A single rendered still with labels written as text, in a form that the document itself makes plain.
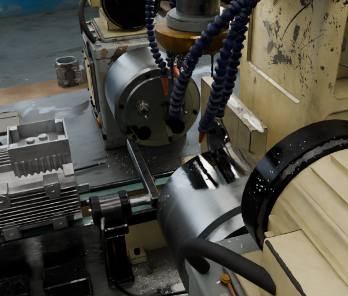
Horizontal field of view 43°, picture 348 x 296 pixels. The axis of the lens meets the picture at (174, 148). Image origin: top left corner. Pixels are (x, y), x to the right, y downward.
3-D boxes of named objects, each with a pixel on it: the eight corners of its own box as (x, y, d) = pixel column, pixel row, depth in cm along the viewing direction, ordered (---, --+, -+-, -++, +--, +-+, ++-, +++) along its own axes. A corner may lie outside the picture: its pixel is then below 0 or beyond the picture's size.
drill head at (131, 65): (170, 95, 159) (167, 27, 146) (206, 145, 129) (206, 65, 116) (101, 106, 153) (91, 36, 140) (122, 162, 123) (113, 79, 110)
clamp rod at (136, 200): (151, 199, 95) (150, 191, 94) (153, 204, 93) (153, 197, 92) (114, 207, 93) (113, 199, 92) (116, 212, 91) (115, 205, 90)
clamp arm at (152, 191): (164, 207, 93) (137, 147, 114) (163, 196, 91) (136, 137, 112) (148, 211, 92) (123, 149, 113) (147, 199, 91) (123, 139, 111)
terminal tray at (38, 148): (68, 143, 102) (63, 116, 98) (73, 168, 94) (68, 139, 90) (14, 153, 99) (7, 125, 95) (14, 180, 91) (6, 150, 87)
